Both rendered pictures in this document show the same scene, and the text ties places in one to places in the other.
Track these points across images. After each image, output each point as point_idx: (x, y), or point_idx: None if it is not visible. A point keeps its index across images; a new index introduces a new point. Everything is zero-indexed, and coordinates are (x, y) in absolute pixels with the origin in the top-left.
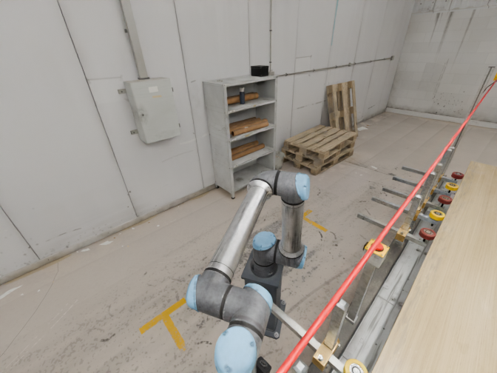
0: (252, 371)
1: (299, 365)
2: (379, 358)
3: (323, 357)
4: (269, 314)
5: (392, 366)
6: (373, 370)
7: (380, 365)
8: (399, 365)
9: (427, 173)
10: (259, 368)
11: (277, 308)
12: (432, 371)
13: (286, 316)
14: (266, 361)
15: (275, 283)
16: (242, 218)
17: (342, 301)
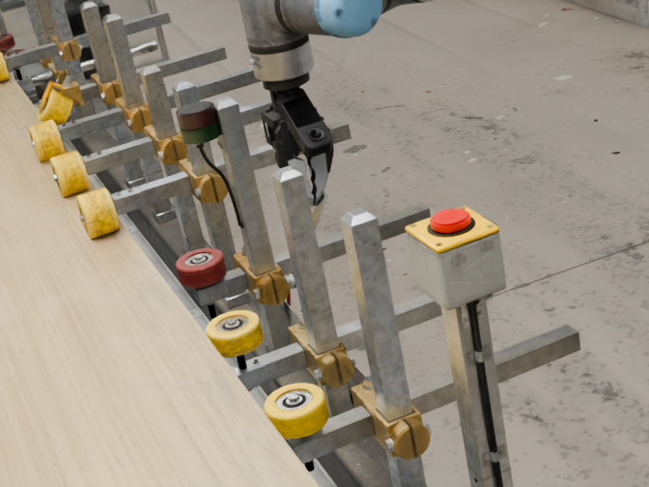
0: (242, 5)
1: (286, 168)
2: (292, 454)
3: (369, 390)
4: (311, 10)
5: (261, 470)
6: (277, 432)
7: (277, 448)
8: (254, 485)
9: None
10: (308, 124)
11: (547, 340)
12: None
13: (515, 354)
14: (318, 139)
15: None
16: None
17: (359, 213)
